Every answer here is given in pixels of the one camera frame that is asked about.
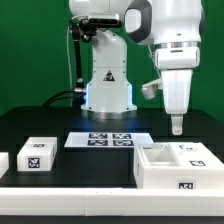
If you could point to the white front rail fence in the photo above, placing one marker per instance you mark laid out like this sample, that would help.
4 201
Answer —
110 202

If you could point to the white cabinet door panel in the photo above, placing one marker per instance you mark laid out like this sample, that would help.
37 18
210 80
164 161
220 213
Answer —
194 155
160 145

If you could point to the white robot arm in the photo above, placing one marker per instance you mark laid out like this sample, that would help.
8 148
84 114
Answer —
169 28

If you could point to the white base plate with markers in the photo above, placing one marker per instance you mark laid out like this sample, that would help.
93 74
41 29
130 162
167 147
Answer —
109 140

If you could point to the white cabinet body box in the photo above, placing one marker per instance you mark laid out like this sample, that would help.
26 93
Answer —
158 169

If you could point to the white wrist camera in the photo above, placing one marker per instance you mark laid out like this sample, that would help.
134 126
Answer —
150 89

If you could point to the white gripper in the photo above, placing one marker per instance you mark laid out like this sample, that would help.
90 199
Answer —
176 66

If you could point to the white block at left edge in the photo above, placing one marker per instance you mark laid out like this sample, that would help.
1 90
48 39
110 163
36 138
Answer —
4 163

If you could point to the black camera on stand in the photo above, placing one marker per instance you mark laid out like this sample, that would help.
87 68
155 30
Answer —
111 20

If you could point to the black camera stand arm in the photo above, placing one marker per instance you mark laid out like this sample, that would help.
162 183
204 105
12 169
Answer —
79 50

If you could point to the small white box with marker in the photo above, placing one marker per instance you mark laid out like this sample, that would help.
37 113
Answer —
37 154

